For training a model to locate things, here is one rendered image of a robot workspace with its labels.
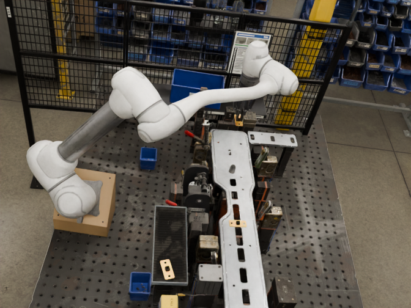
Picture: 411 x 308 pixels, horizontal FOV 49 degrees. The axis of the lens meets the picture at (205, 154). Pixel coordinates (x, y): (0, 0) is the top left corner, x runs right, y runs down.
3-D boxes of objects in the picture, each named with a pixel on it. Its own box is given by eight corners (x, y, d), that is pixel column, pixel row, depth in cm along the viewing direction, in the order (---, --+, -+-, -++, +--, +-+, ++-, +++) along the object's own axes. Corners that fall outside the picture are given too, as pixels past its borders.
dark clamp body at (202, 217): (202, 271, 231) (214, 227, 204) (176, 270, 229) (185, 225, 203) (201, 253, 239) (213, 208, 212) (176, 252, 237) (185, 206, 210)
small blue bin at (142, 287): (149, 302, 215) (150, 293, 209) (128, 302, 214) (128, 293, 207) (150, 282, 223) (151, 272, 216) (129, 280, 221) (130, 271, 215)
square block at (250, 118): (244, 162, 290) (257, 120, 265) (232, 161, 289) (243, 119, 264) (243, 153, 296) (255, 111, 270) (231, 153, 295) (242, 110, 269)
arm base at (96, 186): (62, 220, 230) (59, 222, 224) (66, 176, 229) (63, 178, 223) (98, 223, 230) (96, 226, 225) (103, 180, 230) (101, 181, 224)
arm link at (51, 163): (41, 198, 210) (12, 159, 209) (63, 184, 225) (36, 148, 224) (153, 107, 174) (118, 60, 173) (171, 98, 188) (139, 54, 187)
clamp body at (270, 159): (266, 205, 268) (281, 165, 244) (246, 205, 266) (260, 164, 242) (263, 194, 274) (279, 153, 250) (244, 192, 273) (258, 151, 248)
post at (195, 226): (191, 276, 228) (202, 230, 200) (181, 276, 227) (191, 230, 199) (191, 267, 231) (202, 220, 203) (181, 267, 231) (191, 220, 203)
